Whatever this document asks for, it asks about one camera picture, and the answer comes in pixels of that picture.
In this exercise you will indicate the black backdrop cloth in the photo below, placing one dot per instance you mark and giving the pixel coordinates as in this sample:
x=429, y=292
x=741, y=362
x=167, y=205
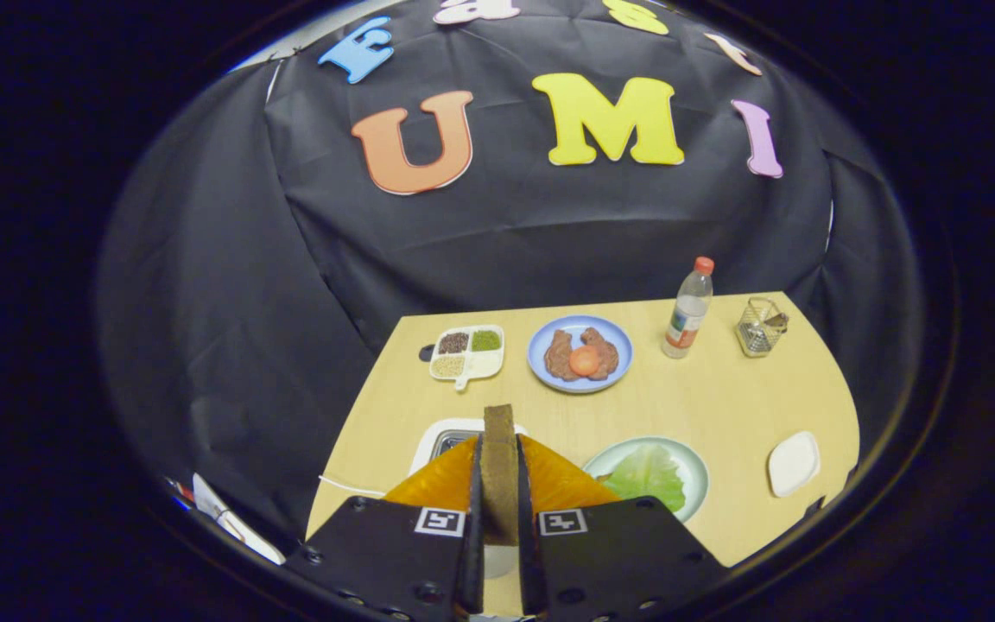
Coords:
x=506, y=233

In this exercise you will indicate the clear bottle with red cap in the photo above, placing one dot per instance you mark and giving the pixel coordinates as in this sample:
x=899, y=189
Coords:
x=687, y=315

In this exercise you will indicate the green lettuce leaf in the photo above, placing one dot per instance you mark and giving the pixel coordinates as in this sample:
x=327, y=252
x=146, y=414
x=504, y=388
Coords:
x=649, y=475

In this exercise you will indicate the small white square dish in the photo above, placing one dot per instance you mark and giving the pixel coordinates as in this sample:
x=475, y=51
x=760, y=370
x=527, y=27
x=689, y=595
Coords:
x=794, y=464

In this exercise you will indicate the white toaster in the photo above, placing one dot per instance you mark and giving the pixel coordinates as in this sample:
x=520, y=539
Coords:
x=427, y=441

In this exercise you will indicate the white divided seasoning tray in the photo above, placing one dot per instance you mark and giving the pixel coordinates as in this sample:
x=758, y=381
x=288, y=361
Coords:
x=484, y=367

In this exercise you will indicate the brown meat patty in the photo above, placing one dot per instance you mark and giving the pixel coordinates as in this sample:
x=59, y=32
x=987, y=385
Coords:
x=605, y=350
x=560, y=354

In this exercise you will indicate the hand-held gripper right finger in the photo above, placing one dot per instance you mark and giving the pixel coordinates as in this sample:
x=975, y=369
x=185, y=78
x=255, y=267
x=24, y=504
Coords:
x=528, y=570

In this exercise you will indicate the pale green plate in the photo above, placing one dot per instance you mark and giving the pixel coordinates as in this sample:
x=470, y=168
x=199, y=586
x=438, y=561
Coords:
x=696, y=471

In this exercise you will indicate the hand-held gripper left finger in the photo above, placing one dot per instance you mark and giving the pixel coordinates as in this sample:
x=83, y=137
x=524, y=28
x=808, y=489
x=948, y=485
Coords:
x=473, y=561

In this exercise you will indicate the dark brown toast slice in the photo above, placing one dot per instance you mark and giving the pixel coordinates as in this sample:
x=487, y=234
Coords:
x=500, y=475

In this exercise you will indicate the red tomato slice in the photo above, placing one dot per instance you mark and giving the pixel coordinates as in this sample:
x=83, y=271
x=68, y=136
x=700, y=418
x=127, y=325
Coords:
x=584, y=361

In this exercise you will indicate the blue plate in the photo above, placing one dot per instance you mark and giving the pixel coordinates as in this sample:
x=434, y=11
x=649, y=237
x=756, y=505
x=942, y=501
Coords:
x=536, y=354

